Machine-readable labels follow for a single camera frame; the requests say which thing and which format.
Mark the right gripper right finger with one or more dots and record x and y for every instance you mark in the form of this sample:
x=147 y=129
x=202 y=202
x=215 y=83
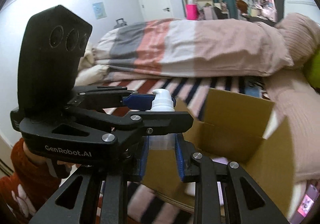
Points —
x=243 y=199

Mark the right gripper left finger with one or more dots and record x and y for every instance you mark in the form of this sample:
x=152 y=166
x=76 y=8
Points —
x=108 y=163

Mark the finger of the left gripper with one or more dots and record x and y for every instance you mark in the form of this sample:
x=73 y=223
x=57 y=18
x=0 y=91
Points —
x=99 y=98
x=147 y=123

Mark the cream folded blanket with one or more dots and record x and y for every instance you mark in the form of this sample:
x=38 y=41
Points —
x=88 y=71

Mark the striped fleece blanket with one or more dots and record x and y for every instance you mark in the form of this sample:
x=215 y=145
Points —
x=161 y=173

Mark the red knit sleeve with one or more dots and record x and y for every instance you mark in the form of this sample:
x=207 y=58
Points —
x=30 y=186

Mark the pink phone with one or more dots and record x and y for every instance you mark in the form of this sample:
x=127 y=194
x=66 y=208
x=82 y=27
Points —
x=307 y=204

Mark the pink grey patchwork duvet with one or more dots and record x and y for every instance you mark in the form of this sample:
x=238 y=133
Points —
x=185 y=48

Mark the magenta thermos bottle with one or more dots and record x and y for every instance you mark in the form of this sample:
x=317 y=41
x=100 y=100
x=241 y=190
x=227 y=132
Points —
x=191 y=10

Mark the green plush toy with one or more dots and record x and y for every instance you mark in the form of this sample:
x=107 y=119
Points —
x=311 y=70

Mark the pink ribbed pillow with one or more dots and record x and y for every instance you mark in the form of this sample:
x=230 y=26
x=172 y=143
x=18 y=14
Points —
x=301 y=37

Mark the white bed headboard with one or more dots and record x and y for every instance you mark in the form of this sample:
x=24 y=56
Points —
x=305 y=7

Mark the blue wall poster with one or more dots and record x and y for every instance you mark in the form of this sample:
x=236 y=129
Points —
x=99 y=10

